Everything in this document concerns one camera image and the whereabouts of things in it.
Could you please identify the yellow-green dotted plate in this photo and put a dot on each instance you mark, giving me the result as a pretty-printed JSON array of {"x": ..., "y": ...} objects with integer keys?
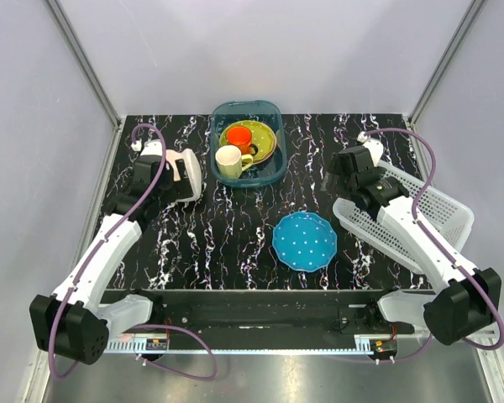
[{"x": 263, "y": 138}]

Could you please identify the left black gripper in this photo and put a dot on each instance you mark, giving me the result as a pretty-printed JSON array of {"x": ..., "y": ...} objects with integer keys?
[{"x": 179, "y": 189}]

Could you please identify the orange cup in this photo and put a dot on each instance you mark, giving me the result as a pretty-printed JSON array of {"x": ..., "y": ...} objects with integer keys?
[{"x": 241, "y": 137}]

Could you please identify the blue dotted plate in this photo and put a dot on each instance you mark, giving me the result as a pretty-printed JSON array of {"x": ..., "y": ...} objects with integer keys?
[{"x": 304, "y": 241}]

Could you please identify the white perforated plastic basket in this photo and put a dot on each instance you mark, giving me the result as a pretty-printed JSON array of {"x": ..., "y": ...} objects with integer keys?
[{"x": 452, "y": 219}]

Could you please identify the white mesh laundry bag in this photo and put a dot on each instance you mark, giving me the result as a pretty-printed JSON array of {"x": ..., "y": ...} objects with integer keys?
[{"x": 187, "y": 175}]

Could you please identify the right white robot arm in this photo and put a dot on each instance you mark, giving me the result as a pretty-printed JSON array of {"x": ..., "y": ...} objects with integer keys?
[{"x": 376, "y": 203}]

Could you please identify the cream yellow mug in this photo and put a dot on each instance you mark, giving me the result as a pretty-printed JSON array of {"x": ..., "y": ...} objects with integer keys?
[{"x": 231, "y": 162}]

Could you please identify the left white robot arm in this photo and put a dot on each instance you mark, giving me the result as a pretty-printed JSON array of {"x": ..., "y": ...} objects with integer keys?
[{"x": 70, "y": 322}]

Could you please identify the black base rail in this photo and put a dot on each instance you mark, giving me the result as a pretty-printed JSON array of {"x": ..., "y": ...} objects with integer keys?
[{"x": 297, "y": 319}]

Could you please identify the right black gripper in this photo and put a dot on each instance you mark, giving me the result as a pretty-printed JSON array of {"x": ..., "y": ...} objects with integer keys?
[{"x": 334, "y": 166}]

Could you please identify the teal transparent plastic bin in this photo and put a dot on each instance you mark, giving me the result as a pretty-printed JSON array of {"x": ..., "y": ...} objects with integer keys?
[{"x": 266, "y": 112}]

